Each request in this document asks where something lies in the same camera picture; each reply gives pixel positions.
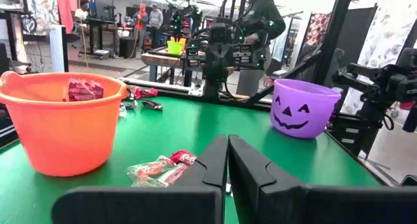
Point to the dark brown candy wrapper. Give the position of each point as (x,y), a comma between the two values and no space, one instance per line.
(152,105)
(130,105)

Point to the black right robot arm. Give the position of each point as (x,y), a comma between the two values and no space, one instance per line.
(213,89)

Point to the black divider panel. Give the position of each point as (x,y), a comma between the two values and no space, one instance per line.
(355,35)

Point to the yellow-green plastic bin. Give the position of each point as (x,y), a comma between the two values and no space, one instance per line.
(175,47)

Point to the silver metal corner bracket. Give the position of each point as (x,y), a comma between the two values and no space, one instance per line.
(196,90)

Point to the red hanging banner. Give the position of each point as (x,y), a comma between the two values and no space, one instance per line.
(65,9)

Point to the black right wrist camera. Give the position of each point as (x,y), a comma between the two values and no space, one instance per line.
(218,33)

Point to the white standing column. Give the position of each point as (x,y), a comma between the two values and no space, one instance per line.
(57,48)

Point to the wooden workbench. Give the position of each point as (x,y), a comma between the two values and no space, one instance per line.
(163,59)

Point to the red candy wrapper in bucket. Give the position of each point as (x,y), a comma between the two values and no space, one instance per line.
(84,90)

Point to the red patterned screen panel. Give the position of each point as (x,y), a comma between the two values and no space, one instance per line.
(317,28)

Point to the black upright frame post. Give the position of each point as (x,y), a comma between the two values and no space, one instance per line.
(332,38)

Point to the black idle robot arm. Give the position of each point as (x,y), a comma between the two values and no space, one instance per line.
(391,84)

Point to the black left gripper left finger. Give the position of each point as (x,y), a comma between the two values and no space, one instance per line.
(195,204)

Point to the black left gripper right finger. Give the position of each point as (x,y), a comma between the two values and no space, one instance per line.
(293,204)

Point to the white floral curtain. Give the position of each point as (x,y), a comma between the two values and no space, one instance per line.
(384,38)

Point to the purple jack-o-lantern bucket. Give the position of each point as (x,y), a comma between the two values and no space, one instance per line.
(303,113)

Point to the black diagonal frame brace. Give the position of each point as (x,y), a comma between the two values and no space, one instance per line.
(283,79)

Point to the orange plastic bucket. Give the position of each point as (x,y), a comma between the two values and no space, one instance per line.
(62,136)

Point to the clear red candy wrapper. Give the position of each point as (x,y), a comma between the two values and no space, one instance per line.
(150,170)

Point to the person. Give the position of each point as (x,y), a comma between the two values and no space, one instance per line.
(260,38)
(140,22)
(155,20)
(81,14)

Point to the black workstation table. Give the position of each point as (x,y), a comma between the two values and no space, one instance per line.
(97,22)

